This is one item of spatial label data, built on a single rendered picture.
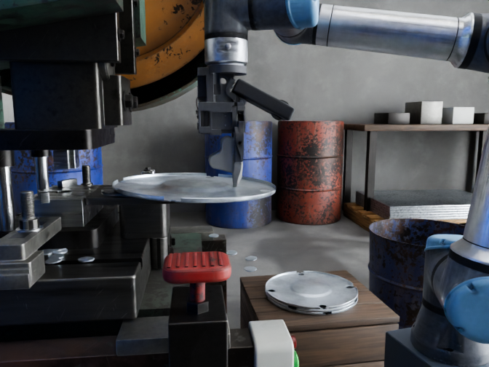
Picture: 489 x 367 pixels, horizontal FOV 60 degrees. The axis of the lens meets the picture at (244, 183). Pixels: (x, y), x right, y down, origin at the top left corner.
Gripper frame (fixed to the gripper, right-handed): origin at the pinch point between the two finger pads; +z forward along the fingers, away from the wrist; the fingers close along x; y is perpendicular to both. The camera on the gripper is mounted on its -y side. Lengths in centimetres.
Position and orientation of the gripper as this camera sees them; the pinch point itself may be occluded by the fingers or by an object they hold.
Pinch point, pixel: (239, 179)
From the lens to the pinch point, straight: 77.4
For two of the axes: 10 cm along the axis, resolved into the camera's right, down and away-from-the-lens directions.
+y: -9.9, 0.2, -1.1
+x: 1.1, 1.5, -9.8
